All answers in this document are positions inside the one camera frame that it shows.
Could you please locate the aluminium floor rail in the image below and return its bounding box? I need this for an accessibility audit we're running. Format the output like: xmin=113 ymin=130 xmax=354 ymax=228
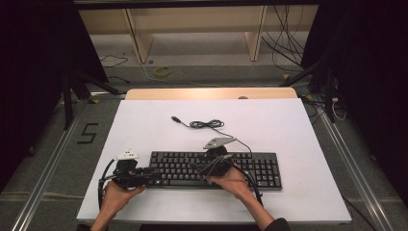
xmin=11 ymin=99 xmax=88 ymax=231
xmin=316 ymin=99 xmax=397 ymax=231

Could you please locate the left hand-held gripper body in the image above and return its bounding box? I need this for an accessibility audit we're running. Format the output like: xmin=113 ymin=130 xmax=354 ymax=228
xmin=110 ymin=148 xmax=144 ymax=190

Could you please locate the person's left hand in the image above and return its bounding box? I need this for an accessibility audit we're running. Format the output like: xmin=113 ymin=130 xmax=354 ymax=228
xmin=102 ymin=181 xmax=146 ymax=215

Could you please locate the thin black floor cable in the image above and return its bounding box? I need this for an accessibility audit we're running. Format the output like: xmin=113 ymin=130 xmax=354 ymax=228
xmin=341 ymin=193 xmax=380 ymax=231
xmin=107 ymin=75 xmax=131 ymax=84
xmin=99 ymin=54 xmax=129 ymax=68

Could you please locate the black computer keyboard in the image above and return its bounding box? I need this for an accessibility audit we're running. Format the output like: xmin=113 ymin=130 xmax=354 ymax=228
xmin=145 ymin=151 xmax=283 ymax=192

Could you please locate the black overhead bar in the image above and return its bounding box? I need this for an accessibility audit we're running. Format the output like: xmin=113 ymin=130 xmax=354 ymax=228
xmin=73 ymin=0 xmax=321 ymax=10

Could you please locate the left hand-held gripper cable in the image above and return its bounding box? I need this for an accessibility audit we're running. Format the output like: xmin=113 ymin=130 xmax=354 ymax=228
xmin=97 ymin=158 xmax=117 ymax=210

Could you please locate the white floor cable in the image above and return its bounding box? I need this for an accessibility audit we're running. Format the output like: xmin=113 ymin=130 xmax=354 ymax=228
xmin=139 ymin=61 xmax=222 ymax=89

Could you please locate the yellow tape roll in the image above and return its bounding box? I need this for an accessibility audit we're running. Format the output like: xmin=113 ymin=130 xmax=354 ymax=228
xmin=154 ymin=65 xmax=171 ymax=77

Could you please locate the person's right hand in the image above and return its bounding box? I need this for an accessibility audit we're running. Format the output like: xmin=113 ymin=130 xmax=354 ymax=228
xmin=206 ymin=167 xmax=255 ymax=200

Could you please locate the light wooden shelf unit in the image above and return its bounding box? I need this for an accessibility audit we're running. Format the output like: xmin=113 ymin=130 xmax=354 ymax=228
xmin=78 ymin=4 xmax=320 ymax=64

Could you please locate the right hand-held gripper cable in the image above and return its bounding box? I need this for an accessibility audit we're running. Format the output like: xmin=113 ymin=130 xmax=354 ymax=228
xmin=224 ymin=157 xmax=265 ymax=206

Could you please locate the black keyboard cable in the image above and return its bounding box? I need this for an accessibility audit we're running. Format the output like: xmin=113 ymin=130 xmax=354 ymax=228
xmin=170 ymin=115 xmax=253 ymax=154

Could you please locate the black curtain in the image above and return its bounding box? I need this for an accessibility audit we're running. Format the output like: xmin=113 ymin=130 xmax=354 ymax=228
xmin=0 ymin=0 xmax=109 ymax=193
xmin=300 ymin=0 xmax=408 ymax=207

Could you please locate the short white cable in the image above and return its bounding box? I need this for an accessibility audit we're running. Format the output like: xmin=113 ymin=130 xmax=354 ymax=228
xmin=331 ymin=97 xmax=348 ymax=122

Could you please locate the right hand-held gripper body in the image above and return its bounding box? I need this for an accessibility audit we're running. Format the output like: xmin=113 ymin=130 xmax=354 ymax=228
xmin=198 ymin=137 xmax=238 ymax=177

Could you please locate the light wooden table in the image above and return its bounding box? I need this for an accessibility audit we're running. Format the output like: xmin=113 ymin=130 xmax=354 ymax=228
xmin=124 ymin=87 xmax=298 ymax=100

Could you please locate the person's right black sleeve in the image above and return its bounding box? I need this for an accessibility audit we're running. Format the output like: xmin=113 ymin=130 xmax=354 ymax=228
xmin=264 ymin=218 xmax=292 ymax=231

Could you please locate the bundle of black cables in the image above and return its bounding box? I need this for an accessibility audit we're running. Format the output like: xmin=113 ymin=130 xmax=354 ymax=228
xmin=261 ymin=4 xmax=306 ymax=73

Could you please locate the hand-held gripper cable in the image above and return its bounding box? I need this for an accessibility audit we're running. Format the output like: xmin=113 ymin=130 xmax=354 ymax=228
xmin=224 ymin=157 xmax=265 ymax=206
xmin=97 ymin=158 xmax=117 ymax=210

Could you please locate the black metal stand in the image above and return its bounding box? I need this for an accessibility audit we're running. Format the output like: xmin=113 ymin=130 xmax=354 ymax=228
xmin=278 ymin=57 xmax=337 ymax=123
xmin=62 ymin=68 xmax=122 ymax=130

